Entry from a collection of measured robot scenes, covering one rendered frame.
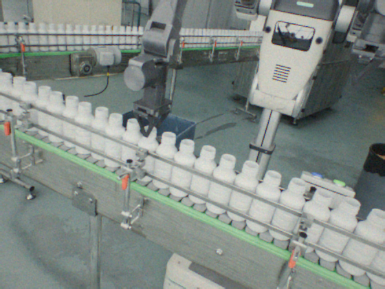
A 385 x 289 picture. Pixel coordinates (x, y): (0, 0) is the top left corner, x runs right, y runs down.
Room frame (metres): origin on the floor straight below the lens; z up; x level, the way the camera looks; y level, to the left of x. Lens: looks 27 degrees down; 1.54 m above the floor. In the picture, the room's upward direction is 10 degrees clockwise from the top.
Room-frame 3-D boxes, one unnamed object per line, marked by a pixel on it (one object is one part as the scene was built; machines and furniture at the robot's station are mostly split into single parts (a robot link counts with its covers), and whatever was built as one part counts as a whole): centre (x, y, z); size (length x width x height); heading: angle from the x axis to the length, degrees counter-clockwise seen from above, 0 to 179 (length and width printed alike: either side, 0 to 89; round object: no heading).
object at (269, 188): (0.63, -0.20, 1.08); 0.06 x 0.06 x 0.17
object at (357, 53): (0.73, -0.35, 1.44); 0.07 x 0.07 x 0.09; 68
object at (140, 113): (0.75, 0.13, 1.19); 0.07 x 0.07 x 0.09; 69
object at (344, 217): (0.58, -0.37, 1.08); 0.06 x 0.06 x 0.17
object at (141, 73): (0.72, 0.14, 1.36); 0.12 x 0.09 x 0.12; 159
